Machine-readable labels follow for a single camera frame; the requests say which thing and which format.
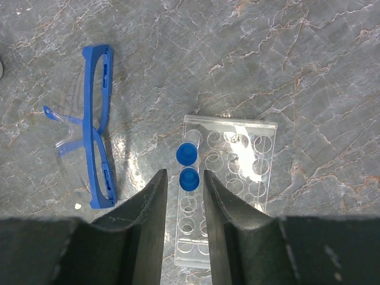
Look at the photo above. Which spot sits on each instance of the blue capped test tube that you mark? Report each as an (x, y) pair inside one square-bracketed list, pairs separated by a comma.
[(187, 152)]

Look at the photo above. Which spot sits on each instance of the clear acrylic tube rack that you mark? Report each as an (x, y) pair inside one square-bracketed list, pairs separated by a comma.
[(240, 153)]

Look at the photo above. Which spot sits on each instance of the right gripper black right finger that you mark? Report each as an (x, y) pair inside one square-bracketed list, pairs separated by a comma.
[(247, 246)]

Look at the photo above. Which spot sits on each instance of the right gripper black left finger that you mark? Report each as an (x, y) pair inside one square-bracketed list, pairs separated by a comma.
[(124, 246)]

